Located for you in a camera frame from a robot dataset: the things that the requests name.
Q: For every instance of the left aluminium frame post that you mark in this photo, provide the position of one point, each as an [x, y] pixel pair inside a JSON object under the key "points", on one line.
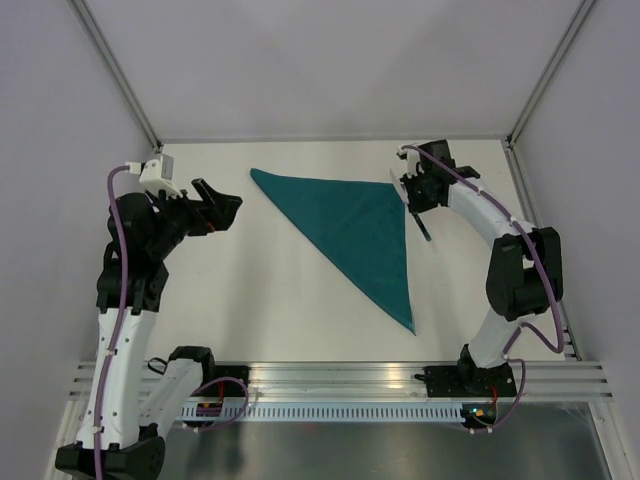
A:
{"points": [[100, 43]]}

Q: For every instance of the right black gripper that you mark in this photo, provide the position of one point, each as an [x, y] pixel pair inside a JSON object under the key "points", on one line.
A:
{"points": [[416, 205]]}

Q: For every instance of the white slotted cable duct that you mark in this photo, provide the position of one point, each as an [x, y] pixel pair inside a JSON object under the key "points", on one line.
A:
{"points": [[367, 412]]}

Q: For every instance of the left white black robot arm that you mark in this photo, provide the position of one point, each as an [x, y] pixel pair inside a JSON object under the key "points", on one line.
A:
{"points": [[123, 435]]}

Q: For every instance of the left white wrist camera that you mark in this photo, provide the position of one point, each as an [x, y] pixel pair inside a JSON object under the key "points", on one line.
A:
{"points": [[155, 175]]}

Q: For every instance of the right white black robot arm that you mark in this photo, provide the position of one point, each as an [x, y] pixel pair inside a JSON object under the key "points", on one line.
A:
{"points": [[524, 282]]}

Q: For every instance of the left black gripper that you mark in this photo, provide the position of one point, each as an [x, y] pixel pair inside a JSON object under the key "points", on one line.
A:
{"points": [[215, 212]]}

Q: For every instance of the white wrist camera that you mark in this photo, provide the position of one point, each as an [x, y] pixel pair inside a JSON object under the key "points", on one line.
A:
{"points": [[406, 163], [155, 175]]}

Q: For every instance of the aluminium mounting rail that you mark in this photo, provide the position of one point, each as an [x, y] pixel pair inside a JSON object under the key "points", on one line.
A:
{"points": [[545, 381]]}

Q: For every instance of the right aluminium frame post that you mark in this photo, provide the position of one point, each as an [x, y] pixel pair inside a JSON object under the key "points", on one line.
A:
{"points": [[560, 53]]}

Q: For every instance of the teal cloth napkin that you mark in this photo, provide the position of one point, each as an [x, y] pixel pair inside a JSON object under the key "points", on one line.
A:
{"points": [[359, 226]]}

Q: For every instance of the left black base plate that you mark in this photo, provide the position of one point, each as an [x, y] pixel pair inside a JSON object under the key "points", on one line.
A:
{"points": [[227, 383]]}

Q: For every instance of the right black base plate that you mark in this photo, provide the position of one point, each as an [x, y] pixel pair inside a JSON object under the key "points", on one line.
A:
{"points": [[448, 381]]}

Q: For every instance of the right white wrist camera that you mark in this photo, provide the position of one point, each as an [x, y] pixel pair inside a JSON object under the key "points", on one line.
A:
{"points": [[406, 163]]}

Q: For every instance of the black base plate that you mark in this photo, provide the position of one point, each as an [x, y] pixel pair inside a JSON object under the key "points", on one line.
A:
{"points": [[448, 381], [227, 383]]}

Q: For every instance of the aluminium frame post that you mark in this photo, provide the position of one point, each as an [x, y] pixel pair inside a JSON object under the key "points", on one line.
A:
{"points": [[560, 53], [100, 43]]}

